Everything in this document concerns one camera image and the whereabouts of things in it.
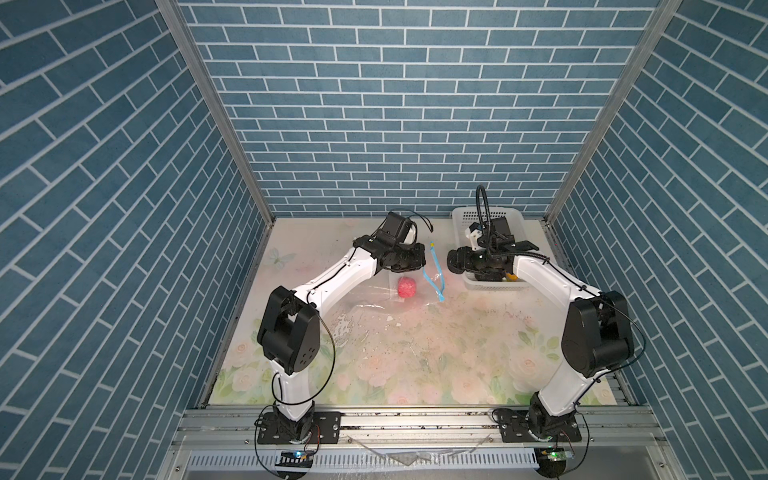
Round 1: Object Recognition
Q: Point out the pink round food ball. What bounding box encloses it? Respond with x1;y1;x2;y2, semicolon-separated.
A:
396;276;417;299

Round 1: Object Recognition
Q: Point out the clear zip top bag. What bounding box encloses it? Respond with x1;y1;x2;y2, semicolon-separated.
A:
329;243;447;332

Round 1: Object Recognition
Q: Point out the small black food ball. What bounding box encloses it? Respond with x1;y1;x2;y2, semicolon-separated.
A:
446;248;466;275

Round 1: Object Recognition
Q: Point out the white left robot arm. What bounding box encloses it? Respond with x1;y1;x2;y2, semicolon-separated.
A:
257;235;426;422

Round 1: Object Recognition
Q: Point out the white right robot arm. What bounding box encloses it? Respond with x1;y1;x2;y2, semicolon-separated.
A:
447;217;635;428

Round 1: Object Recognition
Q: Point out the white plastic perforated basket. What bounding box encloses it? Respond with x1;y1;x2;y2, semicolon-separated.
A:
446;207;539;291

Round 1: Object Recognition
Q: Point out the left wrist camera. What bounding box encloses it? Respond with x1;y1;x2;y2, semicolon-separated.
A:
374;212;417;246

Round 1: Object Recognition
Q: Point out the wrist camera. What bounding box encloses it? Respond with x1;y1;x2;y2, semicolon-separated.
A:
465;222;486;251
374;212;417;246

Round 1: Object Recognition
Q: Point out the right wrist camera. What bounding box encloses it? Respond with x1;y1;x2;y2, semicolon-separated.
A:
465;222;486;251

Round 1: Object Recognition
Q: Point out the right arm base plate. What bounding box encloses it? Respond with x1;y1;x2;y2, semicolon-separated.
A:
490;407;582;443

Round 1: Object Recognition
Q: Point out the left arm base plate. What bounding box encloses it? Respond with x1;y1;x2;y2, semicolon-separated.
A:
255;410;342;445

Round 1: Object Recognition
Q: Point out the aluminium mounting rail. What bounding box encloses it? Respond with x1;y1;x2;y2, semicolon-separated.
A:
159;406;683;479

